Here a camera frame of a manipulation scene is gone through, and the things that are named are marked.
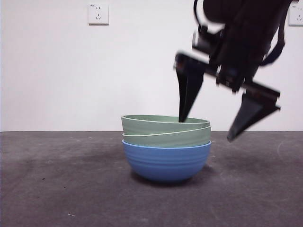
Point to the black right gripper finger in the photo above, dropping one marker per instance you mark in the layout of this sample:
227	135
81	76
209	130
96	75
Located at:
251	113

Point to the white wall socket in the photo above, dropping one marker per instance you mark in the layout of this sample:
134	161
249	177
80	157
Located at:
99	14
297	16

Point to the green ribbed bowl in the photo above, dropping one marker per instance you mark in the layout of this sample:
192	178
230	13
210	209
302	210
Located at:
184	139
146	124

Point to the blue ribbed bowl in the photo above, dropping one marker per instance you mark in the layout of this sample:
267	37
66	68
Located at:
165	163

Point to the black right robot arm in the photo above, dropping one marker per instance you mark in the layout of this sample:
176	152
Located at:
248	35

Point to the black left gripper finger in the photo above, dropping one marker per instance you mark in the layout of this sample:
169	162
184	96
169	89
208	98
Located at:
189	94

